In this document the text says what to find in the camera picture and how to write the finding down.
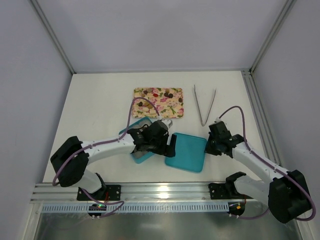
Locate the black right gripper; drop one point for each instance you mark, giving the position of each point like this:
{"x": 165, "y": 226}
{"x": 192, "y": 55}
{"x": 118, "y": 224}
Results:
{"x": 213, "y": 144}

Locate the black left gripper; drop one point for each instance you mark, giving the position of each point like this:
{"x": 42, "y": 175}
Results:
{"x": 165, "y": 145}

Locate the teal box lid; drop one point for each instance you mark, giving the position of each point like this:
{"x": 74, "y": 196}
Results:
{"x": 189, "y": 153}

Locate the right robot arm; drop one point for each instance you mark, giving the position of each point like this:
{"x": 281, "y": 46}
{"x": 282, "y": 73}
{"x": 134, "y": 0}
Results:
{"x": 284, "y": 192}

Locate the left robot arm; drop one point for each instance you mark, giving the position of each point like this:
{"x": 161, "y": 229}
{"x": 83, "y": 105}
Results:
{"x": 70, "y": 161}

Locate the teal chocolate box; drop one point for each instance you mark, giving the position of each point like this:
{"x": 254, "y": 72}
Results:
{"x": 138, "y": 127}

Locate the floral rectangular tray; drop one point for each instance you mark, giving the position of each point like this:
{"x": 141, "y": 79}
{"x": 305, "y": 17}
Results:
{"x": 151, "y": 101}

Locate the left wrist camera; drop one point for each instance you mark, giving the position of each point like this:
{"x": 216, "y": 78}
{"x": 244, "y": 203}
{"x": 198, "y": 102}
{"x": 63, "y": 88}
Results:
{"x": 168, "y": 123}

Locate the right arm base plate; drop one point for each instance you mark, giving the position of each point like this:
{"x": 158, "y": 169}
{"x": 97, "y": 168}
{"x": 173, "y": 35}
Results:
{"x": 223, "y": 191}

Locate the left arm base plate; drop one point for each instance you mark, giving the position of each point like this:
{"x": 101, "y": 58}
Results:
{"x": 111, "y": 192}

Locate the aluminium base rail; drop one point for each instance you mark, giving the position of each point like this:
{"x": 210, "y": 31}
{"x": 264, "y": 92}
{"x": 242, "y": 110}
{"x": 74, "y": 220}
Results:
{"x": 161, "y": 197}

